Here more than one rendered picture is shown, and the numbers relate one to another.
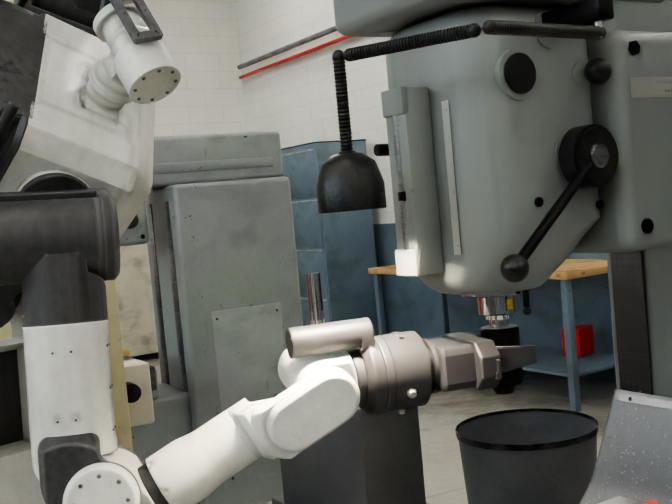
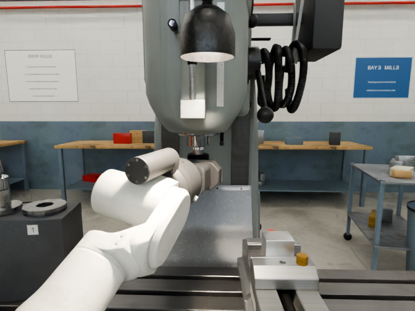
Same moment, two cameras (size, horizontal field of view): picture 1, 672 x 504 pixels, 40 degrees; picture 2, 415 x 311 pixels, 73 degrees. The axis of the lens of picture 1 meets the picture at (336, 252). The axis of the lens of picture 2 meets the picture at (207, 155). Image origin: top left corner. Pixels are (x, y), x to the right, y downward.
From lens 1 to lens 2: 0.81 m
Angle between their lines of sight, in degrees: 57
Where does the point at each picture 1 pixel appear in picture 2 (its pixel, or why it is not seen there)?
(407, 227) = (196, 84)
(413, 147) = not seen: hidden behind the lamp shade
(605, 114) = not seen: hidden behind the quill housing
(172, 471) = not seen: outside the picture
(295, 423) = (166, 240)
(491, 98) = (246, 10)
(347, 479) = (46, 268)
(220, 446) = (101, 290)
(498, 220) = (243, 87)
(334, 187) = (222, 29)
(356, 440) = (57, 240)
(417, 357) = (196, 173)
